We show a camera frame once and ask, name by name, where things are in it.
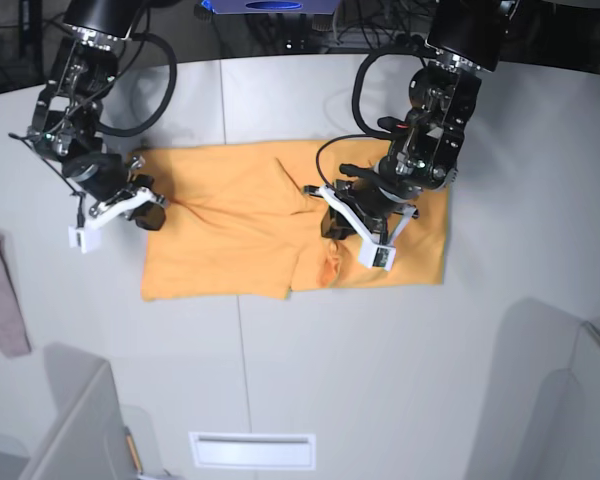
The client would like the orange yellow T-shirt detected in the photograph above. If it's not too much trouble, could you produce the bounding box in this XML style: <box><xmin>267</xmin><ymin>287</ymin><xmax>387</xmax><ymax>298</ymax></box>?
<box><xmin>141</xmin><ymin>140</ymin><xmax>449</xmax><ymax>301</ymax></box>

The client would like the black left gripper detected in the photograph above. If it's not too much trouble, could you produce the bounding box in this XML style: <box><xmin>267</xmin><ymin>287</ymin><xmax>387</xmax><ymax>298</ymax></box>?
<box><xmin>320</xmin><ymin>162</ymin><xmax>423</xmax><ymax>240</ymax></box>

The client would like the white paper label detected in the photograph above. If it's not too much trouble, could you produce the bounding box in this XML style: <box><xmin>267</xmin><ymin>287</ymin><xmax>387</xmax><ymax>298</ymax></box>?
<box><xmin>189</xmin><ymin>432</ymin><xmax>317</xmax><ymax>471</ymax></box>

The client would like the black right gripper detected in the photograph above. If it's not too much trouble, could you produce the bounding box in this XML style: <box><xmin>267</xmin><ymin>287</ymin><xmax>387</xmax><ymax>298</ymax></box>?
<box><xmin>62</xmin><ymin>152</ymin><xmax>166</xmax><ymax>231</ymax></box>

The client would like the grey left bin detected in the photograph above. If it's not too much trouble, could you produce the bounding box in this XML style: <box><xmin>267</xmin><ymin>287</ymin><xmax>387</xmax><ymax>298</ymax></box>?
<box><xmin>18</xmin><ymin>360</ymin><xmax>146</xmax><ymax>480</ymax></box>

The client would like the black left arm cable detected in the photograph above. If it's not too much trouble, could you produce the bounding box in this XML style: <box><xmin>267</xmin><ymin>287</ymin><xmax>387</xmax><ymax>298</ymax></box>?
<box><xmin>352</xmin><ymin>49</ymin><xmax>431</xmax><ymax>136</ymax></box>

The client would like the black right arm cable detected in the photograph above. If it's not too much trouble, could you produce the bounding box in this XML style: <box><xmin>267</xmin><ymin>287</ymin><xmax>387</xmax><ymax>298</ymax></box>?
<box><xmin>97</xmin><ymin>32</ymin><xmax>178</xmax><ymax>137</ymax></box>

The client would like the purple box with blue oval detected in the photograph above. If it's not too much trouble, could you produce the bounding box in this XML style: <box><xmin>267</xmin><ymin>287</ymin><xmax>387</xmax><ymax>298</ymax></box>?
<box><xmin>201</xmin><ymin>0</ymin><xmax>340</xmax><ymax>15</ymax></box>

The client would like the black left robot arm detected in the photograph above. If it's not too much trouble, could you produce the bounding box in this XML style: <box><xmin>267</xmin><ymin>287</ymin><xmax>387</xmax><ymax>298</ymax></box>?
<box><xmin>321</xmin><ymin>1</ymin><xmax>519</xmax><ymax>243</ymax></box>

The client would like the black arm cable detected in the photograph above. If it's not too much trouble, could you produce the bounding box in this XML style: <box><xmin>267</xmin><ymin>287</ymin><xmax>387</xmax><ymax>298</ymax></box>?
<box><xmin>97</xmin><ymin>32</ymin><xmax>178</xmax><ymax>137</ymax></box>
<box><xmin>352</xmin><ymin>49</ymin><xmax>431</xmax><ymax>136</ymax></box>

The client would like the orange pencil in bin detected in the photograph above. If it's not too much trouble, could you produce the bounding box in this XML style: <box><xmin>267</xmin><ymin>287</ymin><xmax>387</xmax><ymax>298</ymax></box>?
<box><xmin>125</xmin><ymin>427</ymin><xmax>143</xmax><ymax>473</ymax></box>

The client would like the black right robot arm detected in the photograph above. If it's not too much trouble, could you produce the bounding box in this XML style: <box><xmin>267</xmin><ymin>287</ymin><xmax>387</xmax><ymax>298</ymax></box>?
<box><xmin>19</xmin><ymin>1</ymin><xmax>177</xmax><ymax>232</ymax></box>

